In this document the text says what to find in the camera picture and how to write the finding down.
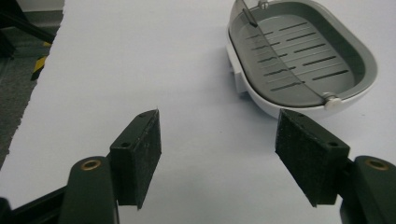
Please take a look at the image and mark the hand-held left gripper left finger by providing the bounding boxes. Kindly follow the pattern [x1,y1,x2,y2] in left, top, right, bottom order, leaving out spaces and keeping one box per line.
[58,108,163,224]

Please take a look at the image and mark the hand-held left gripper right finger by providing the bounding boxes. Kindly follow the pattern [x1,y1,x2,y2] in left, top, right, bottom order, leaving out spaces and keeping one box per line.
[275,108,396,224]

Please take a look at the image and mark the white soap box grey tray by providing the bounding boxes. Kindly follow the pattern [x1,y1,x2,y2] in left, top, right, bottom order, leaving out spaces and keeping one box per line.
[225,0,378,120]

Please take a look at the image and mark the yellow black hazard tape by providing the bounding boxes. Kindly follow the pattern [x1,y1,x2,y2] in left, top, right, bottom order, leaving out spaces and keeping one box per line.
[30,41,52,82]

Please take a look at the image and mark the black metal stand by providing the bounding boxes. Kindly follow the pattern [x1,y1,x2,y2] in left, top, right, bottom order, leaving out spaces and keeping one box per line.
[0,0,58,60]

